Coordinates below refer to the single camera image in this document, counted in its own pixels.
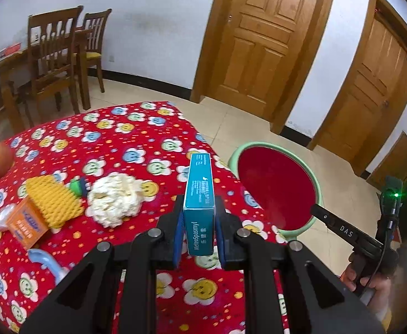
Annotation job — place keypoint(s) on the tall-back wooden chair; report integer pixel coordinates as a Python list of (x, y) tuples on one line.
[(50, 55)]

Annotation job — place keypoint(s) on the red book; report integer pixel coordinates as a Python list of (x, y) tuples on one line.
[(14, 46)]

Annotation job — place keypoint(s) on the wooden chair with yellow cushion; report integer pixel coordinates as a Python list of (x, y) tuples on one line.
[(94, 41)]

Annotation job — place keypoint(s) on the small orange box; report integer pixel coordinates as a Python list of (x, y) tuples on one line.
[(26, 224)]

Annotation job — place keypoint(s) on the yellow waffle sponge cloth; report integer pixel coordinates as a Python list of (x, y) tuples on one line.
[(52, 201)]

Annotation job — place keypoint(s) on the red basin with green rim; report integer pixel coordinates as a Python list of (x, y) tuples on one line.
[(276, 181)]

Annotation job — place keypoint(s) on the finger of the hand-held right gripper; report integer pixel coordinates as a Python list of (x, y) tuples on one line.
[(323, 215)]

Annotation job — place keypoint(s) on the green and blue toy figure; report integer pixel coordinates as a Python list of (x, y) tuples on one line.
[(79, 187)]

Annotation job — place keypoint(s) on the red smiley flower tablecloth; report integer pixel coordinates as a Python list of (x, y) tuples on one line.
[(120, 139)]

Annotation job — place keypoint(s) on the panelled wooden door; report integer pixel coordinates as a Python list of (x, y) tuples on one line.
[(259, 41)]

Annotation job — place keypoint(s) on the wooden dining table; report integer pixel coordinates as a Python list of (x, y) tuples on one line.
[(9, 66)]

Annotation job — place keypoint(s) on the person's right hand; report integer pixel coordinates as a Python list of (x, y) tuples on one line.
[(384, 290)]

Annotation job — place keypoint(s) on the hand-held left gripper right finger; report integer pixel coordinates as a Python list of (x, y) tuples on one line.
[(221, 241)]

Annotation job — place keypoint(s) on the low wooden cabinet door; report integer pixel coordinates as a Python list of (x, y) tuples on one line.
[(398, 161)]

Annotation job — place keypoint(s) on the cream tissue ball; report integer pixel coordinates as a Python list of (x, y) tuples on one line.
[(116, 200)]

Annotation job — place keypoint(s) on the light blue plastic tube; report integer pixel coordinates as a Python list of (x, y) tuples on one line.
[(47, 263)]

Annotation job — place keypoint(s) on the blue and white medicine box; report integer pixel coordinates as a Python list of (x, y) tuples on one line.
[(198, 215)]

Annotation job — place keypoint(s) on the clear plastic wrapper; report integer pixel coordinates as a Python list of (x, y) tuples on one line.
[(2, 217)]

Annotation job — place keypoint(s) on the plain-framed wooden door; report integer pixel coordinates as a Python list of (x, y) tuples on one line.
[(366, 94)]

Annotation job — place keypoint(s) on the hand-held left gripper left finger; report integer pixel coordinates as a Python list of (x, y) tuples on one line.
[(178, 240)]

